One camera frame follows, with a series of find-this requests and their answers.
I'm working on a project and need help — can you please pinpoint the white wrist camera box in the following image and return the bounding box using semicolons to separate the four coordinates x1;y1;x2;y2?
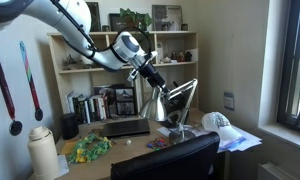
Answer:
127;68;140;82

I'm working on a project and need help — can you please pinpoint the black office chair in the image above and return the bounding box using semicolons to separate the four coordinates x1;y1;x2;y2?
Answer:
110;131;222;180

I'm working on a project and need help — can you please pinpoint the white spine book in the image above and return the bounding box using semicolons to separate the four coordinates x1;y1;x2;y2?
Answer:
97;95;107;121
66;91;76;114
84;99;91;124

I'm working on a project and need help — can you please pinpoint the cream insulated water bottle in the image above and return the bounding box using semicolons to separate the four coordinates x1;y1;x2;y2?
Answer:
27;125;60;180

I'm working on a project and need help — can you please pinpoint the grey model figurine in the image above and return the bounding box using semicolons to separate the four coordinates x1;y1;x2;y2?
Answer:
62;53;83;71

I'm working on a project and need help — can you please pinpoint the small black picture frame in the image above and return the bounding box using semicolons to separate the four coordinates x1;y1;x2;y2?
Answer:
109;13;129;33

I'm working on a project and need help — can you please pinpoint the grey framed picture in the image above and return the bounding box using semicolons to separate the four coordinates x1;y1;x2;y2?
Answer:
151;4;184;32

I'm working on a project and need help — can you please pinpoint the white baseball cap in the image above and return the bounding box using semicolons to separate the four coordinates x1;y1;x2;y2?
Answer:
201;111;244;143

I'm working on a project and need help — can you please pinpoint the wall plate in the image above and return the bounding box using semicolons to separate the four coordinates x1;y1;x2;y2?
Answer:
223;91;236;112

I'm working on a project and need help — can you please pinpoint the dark framed gold-pattern picture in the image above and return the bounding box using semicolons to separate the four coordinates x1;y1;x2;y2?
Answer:
85;1;102;33

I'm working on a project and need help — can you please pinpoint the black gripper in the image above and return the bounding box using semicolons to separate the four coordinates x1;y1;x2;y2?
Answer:
136;61;174;96

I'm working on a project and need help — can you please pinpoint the black window frame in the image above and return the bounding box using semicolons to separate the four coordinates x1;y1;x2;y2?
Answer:
276;0;300;136

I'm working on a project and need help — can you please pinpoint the black cylinder speaker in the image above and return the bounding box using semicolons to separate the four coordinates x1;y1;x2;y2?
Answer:
61;112;80;141

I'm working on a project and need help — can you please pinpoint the white card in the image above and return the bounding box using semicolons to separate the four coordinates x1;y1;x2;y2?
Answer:
189;48;200;63

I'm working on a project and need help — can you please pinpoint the yellow paper sheet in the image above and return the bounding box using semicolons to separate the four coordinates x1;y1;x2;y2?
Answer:
60;139;79;156

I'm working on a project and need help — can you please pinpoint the white paper stack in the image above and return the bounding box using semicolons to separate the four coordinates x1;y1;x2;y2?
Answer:
156;123;264;154

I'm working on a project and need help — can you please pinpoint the colourful bead pile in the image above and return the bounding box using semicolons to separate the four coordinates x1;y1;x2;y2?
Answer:
146;136;168;152

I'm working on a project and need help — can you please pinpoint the black double photo frame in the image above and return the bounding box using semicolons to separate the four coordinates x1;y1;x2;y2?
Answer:
114;87;138;117

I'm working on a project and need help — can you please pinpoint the wooden desk shelf hutch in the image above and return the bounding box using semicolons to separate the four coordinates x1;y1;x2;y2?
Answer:
47;30;200;126

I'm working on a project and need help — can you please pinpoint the dark spine book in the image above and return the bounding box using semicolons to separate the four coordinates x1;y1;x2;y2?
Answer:
75;98;86;125

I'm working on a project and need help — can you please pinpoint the closed black laptop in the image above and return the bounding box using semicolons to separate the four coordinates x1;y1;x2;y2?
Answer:
99;118;152;139

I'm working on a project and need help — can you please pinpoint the silver desk lamp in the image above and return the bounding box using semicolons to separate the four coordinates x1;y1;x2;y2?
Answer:
138;78;199;146

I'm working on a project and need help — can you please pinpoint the green potted plant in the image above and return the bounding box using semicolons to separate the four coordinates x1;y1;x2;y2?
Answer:
119;7;154;43

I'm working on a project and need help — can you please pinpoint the green yellow flower lei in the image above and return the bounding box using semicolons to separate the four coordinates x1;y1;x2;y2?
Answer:
67;133;114;164

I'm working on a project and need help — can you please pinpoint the white paper sheet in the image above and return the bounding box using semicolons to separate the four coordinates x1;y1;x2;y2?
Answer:
56;154;70;178

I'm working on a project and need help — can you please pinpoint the large medal red ribbon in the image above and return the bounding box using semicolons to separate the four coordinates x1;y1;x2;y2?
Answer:
0;34;24;137

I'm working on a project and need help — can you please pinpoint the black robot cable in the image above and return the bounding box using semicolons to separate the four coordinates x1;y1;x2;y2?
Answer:
49;0;154;61

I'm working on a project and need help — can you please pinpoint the small medal multicolour ribbon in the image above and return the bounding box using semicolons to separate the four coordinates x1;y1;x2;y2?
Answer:
19;40;44;122

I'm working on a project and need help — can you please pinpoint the black microscope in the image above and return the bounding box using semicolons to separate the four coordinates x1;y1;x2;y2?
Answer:
159;79;190;129

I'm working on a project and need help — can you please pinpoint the small black figurine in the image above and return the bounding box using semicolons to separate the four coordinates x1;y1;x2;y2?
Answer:
184;50;193;63

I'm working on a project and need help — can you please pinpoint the small white stone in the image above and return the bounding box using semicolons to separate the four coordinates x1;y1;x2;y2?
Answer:
160;55;173;64

